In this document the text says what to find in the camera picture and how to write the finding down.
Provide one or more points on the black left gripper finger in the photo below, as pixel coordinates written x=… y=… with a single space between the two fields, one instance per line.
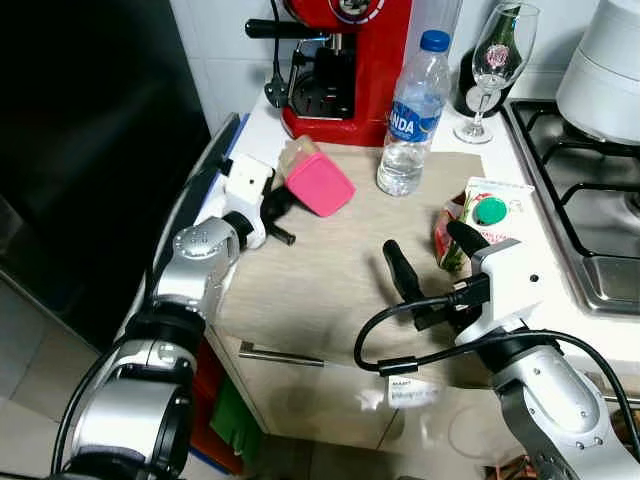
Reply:
x=283 y=236

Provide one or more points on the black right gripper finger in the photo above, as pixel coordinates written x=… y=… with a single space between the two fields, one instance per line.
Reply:
x=465 y=238
x=403 y=270

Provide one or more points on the red white drink carton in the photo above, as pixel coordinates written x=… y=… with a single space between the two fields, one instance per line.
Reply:
x=490 y=215

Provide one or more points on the pink lidded container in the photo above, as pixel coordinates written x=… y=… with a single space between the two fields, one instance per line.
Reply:
x=320 y=185

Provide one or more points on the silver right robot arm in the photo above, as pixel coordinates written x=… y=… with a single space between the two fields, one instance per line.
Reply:
x=560 y=400

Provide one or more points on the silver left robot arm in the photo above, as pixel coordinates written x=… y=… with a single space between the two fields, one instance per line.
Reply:
x=195 y=260

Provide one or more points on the beige table runner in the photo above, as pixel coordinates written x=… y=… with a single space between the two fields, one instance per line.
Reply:
x=330 y=290

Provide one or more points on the white paper tag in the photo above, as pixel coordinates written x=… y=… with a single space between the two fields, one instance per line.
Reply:
x=413 y=393

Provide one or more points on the steel gas stove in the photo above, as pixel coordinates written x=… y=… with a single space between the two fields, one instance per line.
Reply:
x=590 y=200

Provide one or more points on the clear water bottle blue cap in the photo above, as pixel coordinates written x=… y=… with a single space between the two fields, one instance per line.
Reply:
x=410 y=110

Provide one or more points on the red coffee machine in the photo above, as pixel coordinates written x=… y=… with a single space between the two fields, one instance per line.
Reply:
x=350 y=90

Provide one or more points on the dark glass bottle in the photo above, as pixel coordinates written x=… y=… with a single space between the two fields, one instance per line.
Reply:
x=470 y=85

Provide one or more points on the orange cutting board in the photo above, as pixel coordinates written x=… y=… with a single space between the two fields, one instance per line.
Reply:
x=210 y=400

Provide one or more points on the beige kitchen cabinet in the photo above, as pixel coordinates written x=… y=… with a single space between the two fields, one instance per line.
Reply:
x=300 y=430

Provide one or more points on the wine glass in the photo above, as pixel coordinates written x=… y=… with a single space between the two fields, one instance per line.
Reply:
x=497 y=50

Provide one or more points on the green cutting board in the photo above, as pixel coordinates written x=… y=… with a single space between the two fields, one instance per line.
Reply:
x=235 y=425

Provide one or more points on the white cooker pot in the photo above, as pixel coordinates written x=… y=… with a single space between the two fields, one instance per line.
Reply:
x=605 y=80

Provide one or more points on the clear plastic bottle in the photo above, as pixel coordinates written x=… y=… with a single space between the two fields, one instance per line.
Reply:
x=435 y=15

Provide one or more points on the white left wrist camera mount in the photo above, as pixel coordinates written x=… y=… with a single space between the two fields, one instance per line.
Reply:
x=245 y=185

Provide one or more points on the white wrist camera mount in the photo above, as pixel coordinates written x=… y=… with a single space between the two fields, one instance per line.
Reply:
x=510 y=280
x=245 y=185

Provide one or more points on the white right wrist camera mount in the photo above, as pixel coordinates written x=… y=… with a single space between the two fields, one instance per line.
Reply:
x=510 y=280

